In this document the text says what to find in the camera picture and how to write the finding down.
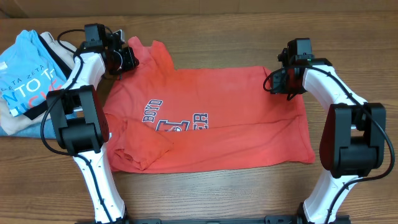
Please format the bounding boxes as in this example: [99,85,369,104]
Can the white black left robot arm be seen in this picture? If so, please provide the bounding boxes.
[44,24,139,223]

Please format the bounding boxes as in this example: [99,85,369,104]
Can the white beige folded garment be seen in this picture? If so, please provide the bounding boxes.
[1,32,76,136]

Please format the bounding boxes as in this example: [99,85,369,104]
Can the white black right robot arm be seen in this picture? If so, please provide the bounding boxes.
[263,38,395,224]

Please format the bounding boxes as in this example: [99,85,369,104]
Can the light blue printed t-shirt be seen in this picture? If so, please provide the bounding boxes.
[1,30,72,119]

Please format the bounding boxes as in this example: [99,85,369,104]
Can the blue denim garment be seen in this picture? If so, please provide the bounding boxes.
[0,113,77,139]

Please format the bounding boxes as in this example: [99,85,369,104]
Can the red polo shirt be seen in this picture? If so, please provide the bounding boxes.
[104,37,315,174]

